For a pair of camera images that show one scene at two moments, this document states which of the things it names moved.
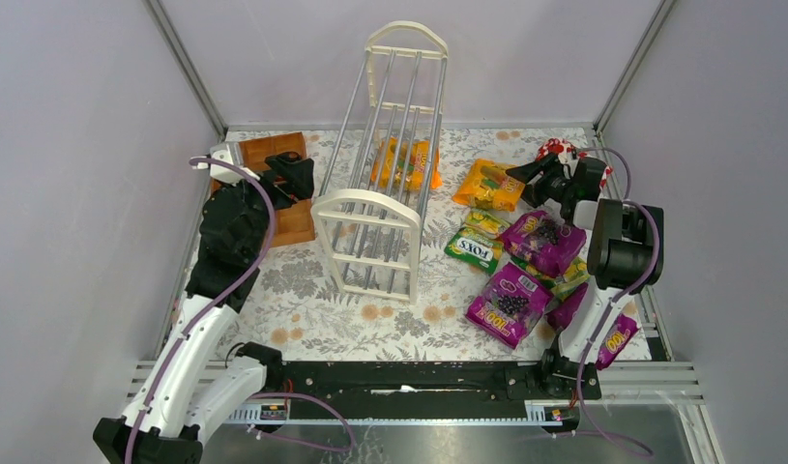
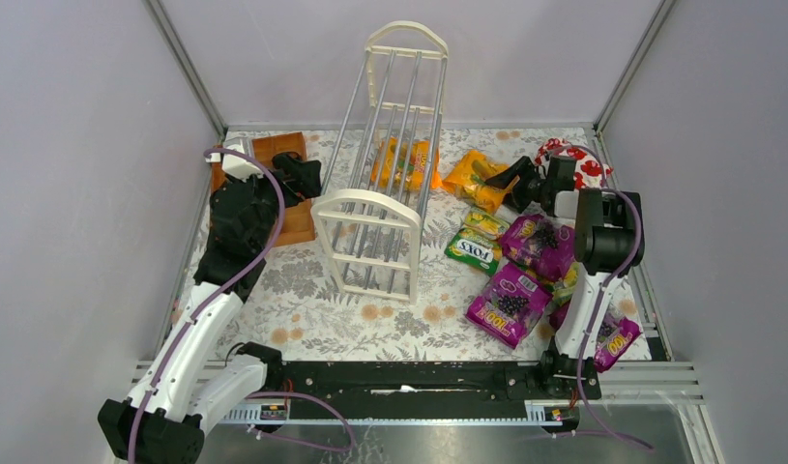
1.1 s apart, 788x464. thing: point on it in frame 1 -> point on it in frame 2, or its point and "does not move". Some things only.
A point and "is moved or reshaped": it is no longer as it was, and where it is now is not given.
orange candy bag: x=488 y=185 is moved or reshaped
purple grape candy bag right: x=619 y=335 does not move
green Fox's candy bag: x=475 y=249 does not move
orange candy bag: x=407 y=164 does not move
